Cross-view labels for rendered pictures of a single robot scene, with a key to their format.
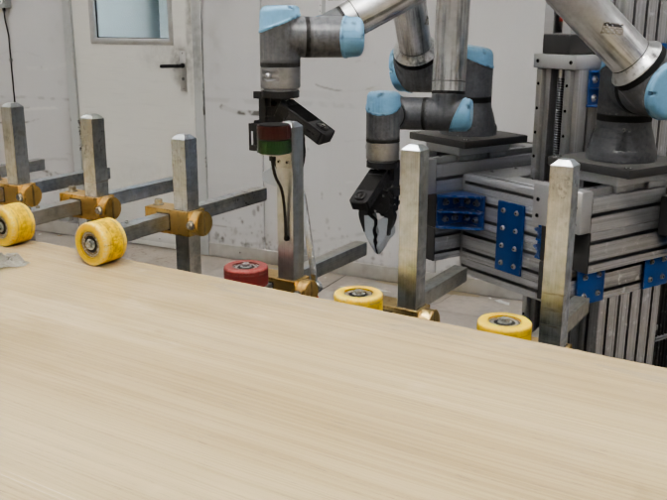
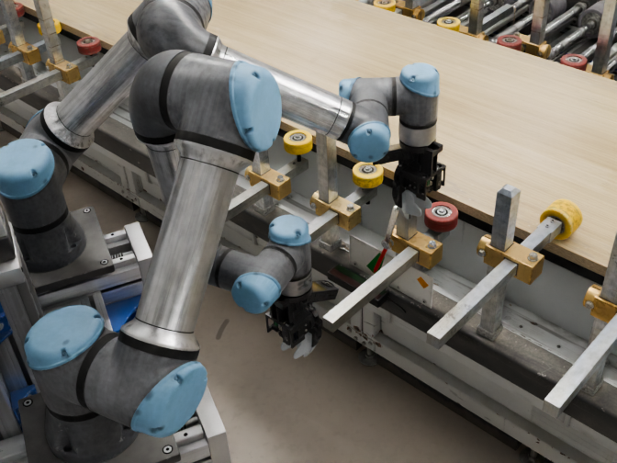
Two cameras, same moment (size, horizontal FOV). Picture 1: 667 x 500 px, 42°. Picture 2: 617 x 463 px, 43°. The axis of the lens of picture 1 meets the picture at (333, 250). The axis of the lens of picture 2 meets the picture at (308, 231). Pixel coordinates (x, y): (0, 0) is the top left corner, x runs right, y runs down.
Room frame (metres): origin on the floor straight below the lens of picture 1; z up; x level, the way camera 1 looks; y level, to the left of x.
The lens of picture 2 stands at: (3.00, 0.18, 2.07)
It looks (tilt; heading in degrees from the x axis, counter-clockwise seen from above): 39 degrees down; 193
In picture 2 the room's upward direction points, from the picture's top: 4 degrees counter-clockwise
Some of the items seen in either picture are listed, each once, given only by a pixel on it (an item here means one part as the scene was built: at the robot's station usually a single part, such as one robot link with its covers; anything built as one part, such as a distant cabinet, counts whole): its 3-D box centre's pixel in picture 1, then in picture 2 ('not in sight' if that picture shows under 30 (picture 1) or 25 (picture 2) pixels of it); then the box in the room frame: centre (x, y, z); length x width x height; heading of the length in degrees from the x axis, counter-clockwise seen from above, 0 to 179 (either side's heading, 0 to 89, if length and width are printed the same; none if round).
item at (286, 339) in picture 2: (383, 187); (292, 310); (1.92, -0.11, 0.97); 0.09 x 0.08 x 0.12; 148
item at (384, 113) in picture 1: (383, 116); (289, 247); (1.92, -0.11, 1.13); 0.09 x 0.08 x 0.11; 164
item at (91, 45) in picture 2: not in sight; (91, 54); (0.68, -1.10, 0.85); 0.08 x 0.08 x 0.11
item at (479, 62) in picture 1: (467, 69); (74, 357); (2.30, -0.35, 1.21); 0.13 x 0.12 x 0.14; 74
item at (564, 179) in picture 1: (554, 311); (259, 152); (1.28, -0.35, 0.90); 0.03 x 0.03 x 0.48; 58
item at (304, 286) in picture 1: (280, 288); (414, 244); (1.55, 0.10, 0.85); 0.13 x 0.06 x 0.05; 58
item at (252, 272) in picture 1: (246, 293); (440, 228); (1.49, 0.16, 0.85); 0.08 x 0.08 x 0.11
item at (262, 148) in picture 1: (274, 145); not in sight; (1.50, 0.10, 1.12); 0.06 x 0.06 x 0.02
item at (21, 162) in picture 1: (21, 207); not in sight; (1.93, 0.72, 0.91); 0.03 x 0.03 x 0.48; 58
